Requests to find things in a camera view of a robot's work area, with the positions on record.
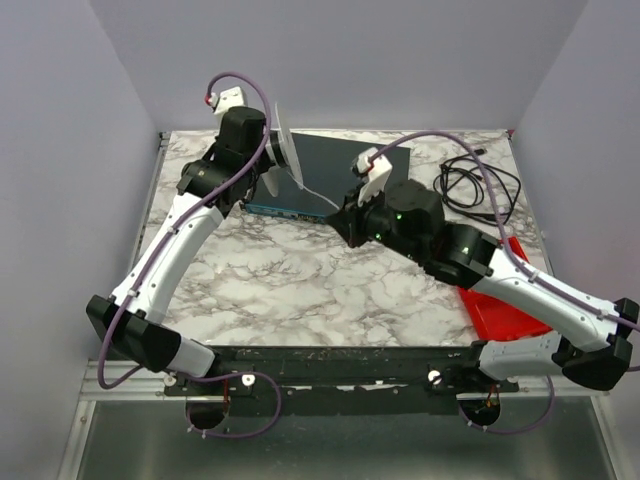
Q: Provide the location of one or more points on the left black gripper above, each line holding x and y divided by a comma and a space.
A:
273, 150

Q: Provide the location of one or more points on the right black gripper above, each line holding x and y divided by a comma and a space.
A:
351, 223

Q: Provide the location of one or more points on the grey cable spool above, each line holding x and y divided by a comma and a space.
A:
292, 164

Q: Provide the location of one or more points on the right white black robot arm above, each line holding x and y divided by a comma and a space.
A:
588, 341

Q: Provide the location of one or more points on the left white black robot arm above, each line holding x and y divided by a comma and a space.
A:
130, 319

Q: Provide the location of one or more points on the red plastic bin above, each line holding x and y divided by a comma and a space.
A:
495, 320

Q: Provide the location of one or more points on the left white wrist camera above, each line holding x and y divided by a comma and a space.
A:
221, 103

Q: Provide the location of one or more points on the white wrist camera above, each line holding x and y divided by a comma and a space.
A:
374, 170
221, 103

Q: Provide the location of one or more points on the dark teal network switch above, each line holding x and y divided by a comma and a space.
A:
326, 167

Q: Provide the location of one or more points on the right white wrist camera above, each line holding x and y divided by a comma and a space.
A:
374, 170

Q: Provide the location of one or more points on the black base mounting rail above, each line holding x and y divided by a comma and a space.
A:
338, 381

